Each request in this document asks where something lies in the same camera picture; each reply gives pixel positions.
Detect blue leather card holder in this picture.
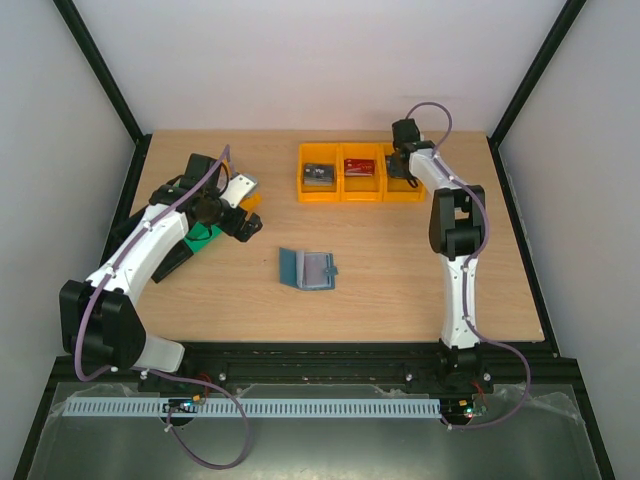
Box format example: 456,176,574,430
278,248,338,291

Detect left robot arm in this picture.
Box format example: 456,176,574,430
59,149,262,381

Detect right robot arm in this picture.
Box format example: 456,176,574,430
392,118,487,393

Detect yellow bin with blue cards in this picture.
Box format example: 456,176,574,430
381,143,426,203

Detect red card stack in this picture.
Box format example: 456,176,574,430
344,158,376,178

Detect yellow bin with red cards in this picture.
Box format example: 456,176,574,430
339,143,383,202

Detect black card stack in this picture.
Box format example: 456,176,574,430
302,163,335,187

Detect yellow bin with black cards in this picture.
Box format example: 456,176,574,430
296,143,342,203

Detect yellow bin left group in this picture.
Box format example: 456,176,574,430
219,158,263,213

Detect green storage bin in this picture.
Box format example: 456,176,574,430
184,223,222,254

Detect black storage bin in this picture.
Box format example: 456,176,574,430
105,209,195,284

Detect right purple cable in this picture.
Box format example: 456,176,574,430
404,101,532,432

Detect purple cable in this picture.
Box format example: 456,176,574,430
404,101,532,432
73,144,251,469

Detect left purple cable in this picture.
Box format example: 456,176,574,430
73,144,251,469

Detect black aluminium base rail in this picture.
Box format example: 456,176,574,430
49,341,586,396

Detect grey slotted cable duct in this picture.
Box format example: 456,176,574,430
62,397,441,419

